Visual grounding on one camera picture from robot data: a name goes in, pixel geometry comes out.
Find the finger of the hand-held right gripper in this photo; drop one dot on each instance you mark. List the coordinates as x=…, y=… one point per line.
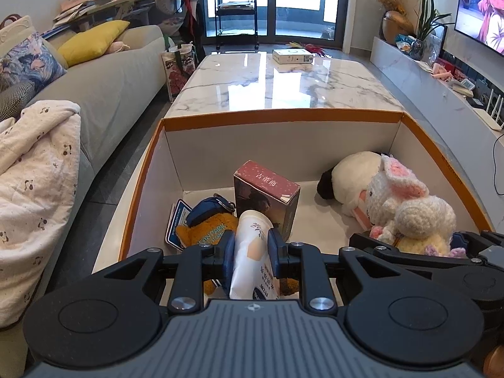
x=366, y=242
x=458, y=244

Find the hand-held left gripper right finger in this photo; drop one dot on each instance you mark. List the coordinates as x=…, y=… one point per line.
x=276, y=256

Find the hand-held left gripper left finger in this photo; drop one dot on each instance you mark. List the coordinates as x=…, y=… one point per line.
x=227, y=260

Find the white floral cup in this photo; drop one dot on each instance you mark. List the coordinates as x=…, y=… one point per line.
x=252, y=267

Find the brown plush bear sailor outfit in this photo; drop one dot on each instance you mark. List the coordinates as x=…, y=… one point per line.
x=204, y=232

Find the cream crochet bunny doll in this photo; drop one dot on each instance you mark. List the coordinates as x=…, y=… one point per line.
x=417, y=216

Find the dark red card box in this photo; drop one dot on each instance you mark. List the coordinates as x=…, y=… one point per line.
x=260, y=201

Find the white pink striped plush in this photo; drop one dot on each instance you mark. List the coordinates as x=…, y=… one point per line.
x=350, y=177

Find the large orange cardboard box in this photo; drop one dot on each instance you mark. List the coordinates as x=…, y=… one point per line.
x=275, y=153

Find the person's right hand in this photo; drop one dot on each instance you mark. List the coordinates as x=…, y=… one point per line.
x=495, y=362

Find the blue price tag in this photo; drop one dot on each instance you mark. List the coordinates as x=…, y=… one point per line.
x=177, y=220

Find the white router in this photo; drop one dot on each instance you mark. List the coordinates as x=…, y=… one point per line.
x=490, y=120

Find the small white display device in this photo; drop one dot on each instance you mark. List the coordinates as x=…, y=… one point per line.
x=464, y=87

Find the white marble television console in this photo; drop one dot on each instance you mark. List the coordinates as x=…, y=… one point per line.
x=417, y=86

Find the pink toy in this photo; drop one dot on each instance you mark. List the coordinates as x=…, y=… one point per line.
x=441, y=73

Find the printed shopping bag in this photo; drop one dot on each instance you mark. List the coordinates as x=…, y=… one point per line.
x=177, y=75

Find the flat white box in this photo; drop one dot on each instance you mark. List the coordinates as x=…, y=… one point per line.
x=291, y=57

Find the red feather toy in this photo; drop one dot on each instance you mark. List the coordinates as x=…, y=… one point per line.
x=315, y=49

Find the white panda print blanket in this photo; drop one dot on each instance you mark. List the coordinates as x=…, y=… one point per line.
x=35, y=204

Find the blue packet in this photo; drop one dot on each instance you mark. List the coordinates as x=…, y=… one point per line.
x=404, y=42

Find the grey sofa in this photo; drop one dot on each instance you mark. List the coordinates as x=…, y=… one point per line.
x=110, y=86

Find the gold vase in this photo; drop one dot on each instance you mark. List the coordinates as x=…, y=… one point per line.
x=395, y=27

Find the green potted plant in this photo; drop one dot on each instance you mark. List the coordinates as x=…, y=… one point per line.
x=427, y=19

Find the pale pink cushion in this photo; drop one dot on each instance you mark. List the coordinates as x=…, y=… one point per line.
x=118, y=46

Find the black trolley cart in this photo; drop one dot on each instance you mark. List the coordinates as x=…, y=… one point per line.
x=236, y=8

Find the yellow cushion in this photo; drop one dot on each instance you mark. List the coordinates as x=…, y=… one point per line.
x=90, y=41

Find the houndstooth cushion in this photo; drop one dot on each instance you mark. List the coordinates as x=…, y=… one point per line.
x=15, y=98

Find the blue floral cushion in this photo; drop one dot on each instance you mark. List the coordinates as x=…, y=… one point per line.
x=27, y=63

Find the wall television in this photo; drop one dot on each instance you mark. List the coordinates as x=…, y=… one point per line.
x=484, y=8

